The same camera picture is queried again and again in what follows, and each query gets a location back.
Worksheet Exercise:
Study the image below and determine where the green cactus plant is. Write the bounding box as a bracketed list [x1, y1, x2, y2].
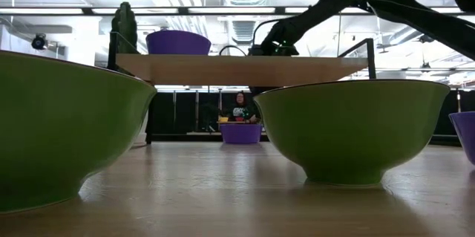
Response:
[110, 1, 139, 71]

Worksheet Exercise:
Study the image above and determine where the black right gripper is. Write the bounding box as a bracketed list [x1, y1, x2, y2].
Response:
[247, 17, 301, 57]

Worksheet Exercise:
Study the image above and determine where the black background partition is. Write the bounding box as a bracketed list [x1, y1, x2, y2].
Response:
[151, 88, 475, 145]

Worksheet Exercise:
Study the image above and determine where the wooden shelf with black legs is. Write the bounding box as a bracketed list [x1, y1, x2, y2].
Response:
[107, 31, 376, 145]

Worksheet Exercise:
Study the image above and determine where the large blue bowl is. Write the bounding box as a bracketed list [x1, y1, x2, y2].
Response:
[448, 111, 475, 166]

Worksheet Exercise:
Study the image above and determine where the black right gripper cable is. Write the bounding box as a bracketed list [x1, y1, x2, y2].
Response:
[217, 19, 281, 56]

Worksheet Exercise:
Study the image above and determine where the small blue bowl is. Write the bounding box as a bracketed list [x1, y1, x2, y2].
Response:
[145, 30, 212, 56]
[219, 123, 263, 145]

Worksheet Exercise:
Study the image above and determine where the floral bowl green outside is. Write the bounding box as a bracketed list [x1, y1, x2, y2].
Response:
[0, 50, 157, 215]
[253, 79, 451, 186]

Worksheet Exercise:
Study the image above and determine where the person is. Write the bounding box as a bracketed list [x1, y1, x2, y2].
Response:
[225, 91, 261, 123]

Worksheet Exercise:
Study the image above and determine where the black mounted camera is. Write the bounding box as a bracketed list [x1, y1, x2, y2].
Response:
[30, 33, 49, 51]

